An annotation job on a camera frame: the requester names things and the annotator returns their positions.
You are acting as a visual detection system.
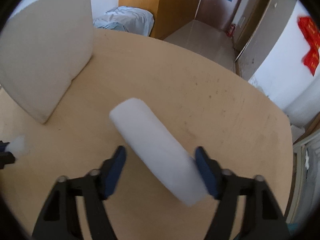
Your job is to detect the white styrofoam box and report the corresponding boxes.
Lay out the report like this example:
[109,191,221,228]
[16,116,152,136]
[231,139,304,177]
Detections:
[1,0,93,124]

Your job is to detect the light blue covered bundle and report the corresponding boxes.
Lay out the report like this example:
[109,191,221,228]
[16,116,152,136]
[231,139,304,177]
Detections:
[93,6,155,36]

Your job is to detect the red fire extinguisher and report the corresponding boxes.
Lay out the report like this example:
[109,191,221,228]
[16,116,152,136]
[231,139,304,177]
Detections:
[226,23,236,37]

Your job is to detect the red hanging bags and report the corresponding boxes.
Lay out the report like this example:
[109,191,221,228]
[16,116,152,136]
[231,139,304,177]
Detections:
[297,16,320,76]

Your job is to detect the dark brown entrance door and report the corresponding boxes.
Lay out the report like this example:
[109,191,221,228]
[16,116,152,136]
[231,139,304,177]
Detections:
[195,0,241,32]

